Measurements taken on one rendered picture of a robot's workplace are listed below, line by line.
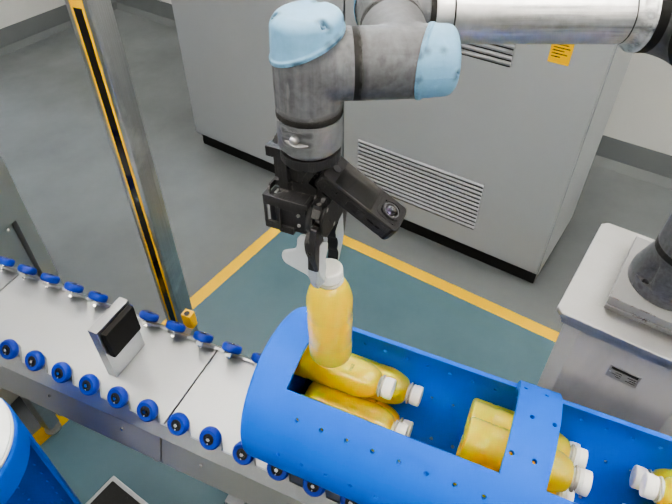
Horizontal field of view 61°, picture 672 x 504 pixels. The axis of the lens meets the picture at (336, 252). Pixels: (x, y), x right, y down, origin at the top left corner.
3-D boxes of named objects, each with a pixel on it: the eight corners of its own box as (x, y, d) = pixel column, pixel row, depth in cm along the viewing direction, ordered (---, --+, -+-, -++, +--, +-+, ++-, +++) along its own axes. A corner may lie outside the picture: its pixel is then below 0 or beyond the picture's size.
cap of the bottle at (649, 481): (649, 490, 93) (637, 485, 93) (658, 471, 91) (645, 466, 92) (652, 506, 89) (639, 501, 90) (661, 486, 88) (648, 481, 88)
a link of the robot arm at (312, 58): (356, 25, 53) (264, 28, 53) (354, 128, 61) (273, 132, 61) (348, -6, 59) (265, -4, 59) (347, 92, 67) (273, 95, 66)
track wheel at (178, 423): (174, 408, 116) (168, 411, 114) (192, 416, 114) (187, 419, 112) (169, 428, 116) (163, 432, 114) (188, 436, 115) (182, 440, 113)
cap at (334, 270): (323, 290, 79) (322, 281, 77) (310, 272, 81) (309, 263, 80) (348, 280, 80) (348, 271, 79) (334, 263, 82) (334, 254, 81)
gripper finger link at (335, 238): (310, 241, 85) (302, 199, 78) (346, 252, 84) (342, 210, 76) (301, 257, 84) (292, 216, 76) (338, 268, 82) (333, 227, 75)
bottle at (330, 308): (321, 376, 89) (318, 300, 77) (302, 344, 94) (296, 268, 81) (360, 358, 92) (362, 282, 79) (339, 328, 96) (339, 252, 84)
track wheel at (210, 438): (205, 421, 113) (200, 425, 112) (225, 430, 112) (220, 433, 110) (200, 442, 114) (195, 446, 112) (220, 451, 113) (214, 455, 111)
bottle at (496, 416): (467, 418, 104) (569, 456, 99) (459, 446, 98) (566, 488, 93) (476, 391, 100) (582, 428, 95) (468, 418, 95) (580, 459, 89)
